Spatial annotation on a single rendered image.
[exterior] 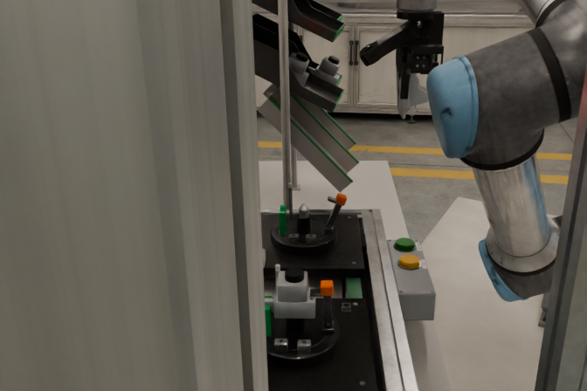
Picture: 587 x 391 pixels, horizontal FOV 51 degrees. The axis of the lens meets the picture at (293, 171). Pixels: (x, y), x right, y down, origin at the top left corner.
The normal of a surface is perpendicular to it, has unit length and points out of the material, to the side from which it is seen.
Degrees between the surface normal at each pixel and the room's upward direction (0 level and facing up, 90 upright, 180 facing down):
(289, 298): 90
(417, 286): 0
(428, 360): 0
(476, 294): 0
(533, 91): 84
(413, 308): 90
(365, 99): 90
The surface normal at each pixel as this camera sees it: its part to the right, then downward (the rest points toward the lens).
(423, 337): -0.02, -0.93
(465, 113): -0.22, 0.19
